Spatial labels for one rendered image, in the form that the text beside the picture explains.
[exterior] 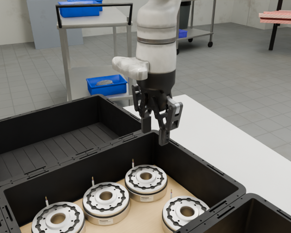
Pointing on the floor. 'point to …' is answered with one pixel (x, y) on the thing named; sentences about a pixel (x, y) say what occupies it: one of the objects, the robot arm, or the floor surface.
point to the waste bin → (184, 14)
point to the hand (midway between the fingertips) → (154, 131)
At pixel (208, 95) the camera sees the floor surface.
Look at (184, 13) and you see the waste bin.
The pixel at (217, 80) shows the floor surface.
